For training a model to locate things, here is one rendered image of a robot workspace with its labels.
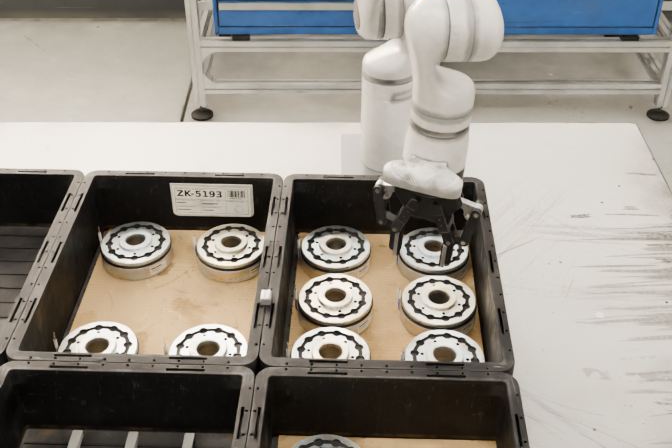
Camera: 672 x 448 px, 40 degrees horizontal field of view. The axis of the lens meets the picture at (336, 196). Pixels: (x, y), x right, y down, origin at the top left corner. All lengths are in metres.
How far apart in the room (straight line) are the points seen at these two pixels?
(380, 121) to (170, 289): 0.47
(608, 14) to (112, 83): 1.85
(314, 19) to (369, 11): 1.75
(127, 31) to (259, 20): 1.02
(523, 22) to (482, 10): 2.28
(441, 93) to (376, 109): 0.56
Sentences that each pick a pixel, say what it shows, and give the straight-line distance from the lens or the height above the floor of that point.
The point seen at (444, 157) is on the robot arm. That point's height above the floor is 1.14.
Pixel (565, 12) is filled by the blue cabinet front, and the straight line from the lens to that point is 3.29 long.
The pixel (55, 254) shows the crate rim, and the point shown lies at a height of 0.93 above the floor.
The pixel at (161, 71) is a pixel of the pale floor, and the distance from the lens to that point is 3.74.
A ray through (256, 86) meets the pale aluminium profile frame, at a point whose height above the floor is 0.13.
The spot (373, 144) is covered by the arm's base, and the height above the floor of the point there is 0.86.
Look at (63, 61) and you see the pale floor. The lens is 3.91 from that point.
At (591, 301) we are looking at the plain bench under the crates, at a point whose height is 0.70.
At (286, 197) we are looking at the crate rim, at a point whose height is 0.93.
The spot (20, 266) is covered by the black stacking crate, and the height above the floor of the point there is 0.83.
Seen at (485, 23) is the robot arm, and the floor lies 1.30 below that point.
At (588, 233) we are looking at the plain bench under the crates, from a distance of 1.71.
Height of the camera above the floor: 1.71
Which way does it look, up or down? 35 degrees down
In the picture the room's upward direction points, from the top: straight up
